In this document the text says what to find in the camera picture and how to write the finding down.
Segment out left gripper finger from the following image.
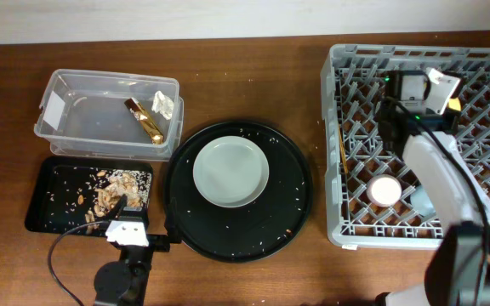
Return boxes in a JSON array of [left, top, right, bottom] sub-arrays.
[[164, 200, 181, 244], [107, 195, 127, 220]]

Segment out grey plate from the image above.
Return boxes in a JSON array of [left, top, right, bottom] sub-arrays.
[[192, 136, 270, 208]]

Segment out blue plastic cup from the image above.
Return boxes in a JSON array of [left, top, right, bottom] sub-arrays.
[[410, 185, 436, 216]]

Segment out pink plastic cup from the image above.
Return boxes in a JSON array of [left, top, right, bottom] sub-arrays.
[[367, 174, 402, 207]]

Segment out brown snack wrapper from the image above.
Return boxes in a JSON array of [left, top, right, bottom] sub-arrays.
[[124, 98, 165, 145]]

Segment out white napkin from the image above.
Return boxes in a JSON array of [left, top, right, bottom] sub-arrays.
[[151, 91, 174, 120]]

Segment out yellow bowl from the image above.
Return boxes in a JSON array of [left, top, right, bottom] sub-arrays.
[[447, 98, 462, 111]]

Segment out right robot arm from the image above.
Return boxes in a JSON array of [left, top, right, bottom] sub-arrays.
[[375, 67, 490, 306]]

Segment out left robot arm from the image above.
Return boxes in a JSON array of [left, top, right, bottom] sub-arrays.
[[94, 195, 182, 306]]

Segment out grey dishwasher rack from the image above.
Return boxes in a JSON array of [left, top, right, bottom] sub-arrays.
[[321, 44, 490, 250]]

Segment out wooden chopstick in rack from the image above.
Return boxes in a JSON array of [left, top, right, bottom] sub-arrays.
[[338, 124, 349, 175]]

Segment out food scraps in bowl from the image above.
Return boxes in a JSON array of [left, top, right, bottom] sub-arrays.
[[41, 167, 152, 235]]

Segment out black rectangular tray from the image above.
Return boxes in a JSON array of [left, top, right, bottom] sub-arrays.
[[25, 156, 154, 234]]

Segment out round black serving tray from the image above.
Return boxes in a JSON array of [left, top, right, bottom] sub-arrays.
[[163, 121, 313, 263]]

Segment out clear plastic storage bin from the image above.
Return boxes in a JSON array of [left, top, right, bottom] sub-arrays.
[[33, 69, 184, 162]]

